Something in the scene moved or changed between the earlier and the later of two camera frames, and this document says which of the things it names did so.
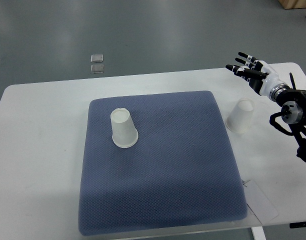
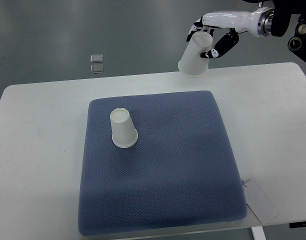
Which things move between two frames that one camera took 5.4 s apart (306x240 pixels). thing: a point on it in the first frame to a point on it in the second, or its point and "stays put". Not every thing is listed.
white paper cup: (238, 121) to (192, 64)
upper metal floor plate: (97, 58) stays put
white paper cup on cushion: (124, 134) stays put
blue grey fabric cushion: (182, 171) stays put
